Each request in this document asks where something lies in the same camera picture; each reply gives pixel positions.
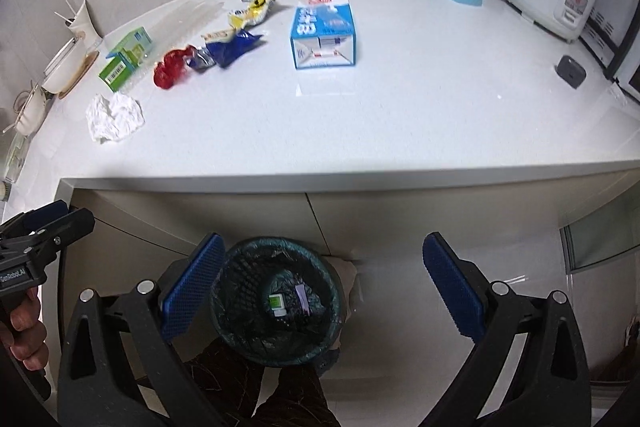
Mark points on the blue crumpled wrapper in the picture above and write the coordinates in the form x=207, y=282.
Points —
x=227, y=49

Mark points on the white cups on coaster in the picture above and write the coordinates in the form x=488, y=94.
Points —
x=84, y=27

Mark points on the person's left hand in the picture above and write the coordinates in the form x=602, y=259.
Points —
x=27, y=332

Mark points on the white ceramic teapot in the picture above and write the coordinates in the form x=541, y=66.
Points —
x=32, y=112

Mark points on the green cardboard box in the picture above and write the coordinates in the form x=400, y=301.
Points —
x=124, y=61

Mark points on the person's patterned trouser leg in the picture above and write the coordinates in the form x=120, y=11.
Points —
x=250, y=382

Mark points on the crumpled white tissue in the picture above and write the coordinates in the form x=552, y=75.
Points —
x=115, y=117

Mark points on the small green white box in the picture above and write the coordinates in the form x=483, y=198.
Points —
x=277, y=303

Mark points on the black mesh waste bin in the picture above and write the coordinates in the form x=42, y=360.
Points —
x=235, y=302

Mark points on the blue white carton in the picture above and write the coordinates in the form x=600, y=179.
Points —
x=322, y=34

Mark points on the round wooden coaster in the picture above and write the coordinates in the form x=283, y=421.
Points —
x=80, y=74

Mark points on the clear bubble wrap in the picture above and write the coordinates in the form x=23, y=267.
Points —
x=187, y=19

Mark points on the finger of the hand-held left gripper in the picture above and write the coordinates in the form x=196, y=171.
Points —
x=47, y=213
x=70, y=224

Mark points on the small grey device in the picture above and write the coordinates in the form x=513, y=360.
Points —
x=571, y=71

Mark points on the white microwave oven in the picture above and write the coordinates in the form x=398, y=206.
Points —
x=617, y=37

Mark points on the red crumpled wrapper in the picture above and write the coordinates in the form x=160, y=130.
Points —
x=172, y=68

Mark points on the small white yellow wrapper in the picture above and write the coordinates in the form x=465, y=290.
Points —
x=220, y=36

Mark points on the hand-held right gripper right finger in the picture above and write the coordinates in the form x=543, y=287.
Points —
x=452, y=292

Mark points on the grey kitchen cabinet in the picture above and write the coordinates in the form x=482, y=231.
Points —
x=200, y=212

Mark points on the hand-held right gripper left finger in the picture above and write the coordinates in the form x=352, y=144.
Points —
x=192, y=287

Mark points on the yellow silver snack wrapper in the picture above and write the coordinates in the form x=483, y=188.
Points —
x=256, y=7

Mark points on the small purple packet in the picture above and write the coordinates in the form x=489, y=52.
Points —
x=303, y=299

